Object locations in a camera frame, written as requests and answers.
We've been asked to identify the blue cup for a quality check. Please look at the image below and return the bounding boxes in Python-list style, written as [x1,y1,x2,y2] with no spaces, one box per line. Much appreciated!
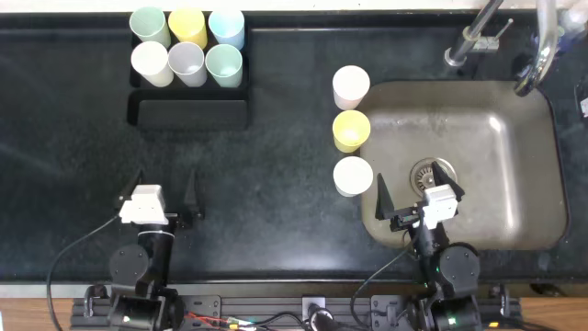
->
[208,8,246,51]

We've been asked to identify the green cup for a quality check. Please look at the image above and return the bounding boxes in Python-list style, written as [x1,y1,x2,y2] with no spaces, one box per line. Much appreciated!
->
[129,6,172,49]
[204,43,244,89]

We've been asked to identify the pink cup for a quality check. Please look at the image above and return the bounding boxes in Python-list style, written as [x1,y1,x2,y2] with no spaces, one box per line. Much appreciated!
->
[332,64,371,111]

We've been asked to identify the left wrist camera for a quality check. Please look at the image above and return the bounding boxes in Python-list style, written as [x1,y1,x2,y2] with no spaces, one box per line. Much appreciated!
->
[118,184,169,226]

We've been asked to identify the white cup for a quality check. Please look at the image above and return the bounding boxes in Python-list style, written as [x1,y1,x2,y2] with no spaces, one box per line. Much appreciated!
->
[333,155,375,199]
[130,40,175,88]

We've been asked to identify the steel sink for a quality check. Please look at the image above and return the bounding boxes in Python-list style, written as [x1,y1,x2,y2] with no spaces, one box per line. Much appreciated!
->
[357,80,570,252]

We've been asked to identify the grey cup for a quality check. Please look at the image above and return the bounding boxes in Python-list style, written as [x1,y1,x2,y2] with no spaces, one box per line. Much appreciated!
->
[167,41,209,88]

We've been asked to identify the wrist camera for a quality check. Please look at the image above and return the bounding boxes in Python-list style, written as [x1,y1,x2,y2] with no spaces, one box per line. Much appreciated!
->
[419,183,460,231]
[118,184,169,226]

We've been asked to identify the mounting rail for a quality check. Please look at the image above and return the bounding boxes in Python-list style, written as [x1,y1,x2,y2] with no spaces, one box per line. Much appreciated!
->
[70,293,524,331]

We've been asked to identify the black tray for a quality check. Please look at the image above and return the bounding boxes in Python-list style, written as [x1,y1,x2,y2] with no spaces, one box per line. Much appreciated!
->
[126,20,252,132]

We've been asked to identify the yellow cup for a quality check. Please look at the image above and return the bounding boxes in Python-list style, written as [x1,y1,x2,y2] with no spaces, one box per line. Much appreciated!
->
[167,7,209,50]
[332,109,372,154]

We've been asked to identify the steel tap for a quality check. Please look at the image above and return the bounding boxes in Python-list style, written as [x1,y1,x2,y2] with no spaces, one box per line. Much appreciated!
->
[443,0,564,98]

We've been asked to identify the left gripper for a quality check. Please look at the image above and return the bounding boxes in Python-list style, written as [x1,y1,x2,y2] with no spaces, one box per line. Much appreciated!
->
[118,167,207,230]

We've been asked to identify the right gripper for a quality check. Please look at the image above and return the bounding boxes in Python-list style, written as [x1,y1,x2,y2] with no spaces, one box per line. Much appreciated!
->
[374,159,467,233]

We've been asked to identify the black cable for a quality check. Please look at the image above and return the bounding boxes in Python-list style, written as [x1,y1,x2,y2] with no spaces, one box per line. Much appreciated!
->
[45,213,121,331]
[349,229,424,330]

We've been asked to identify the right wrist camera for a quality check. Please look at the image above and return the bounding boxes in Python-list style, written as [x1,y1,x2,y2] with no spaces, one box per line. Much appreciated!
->
[419,183,460,231]

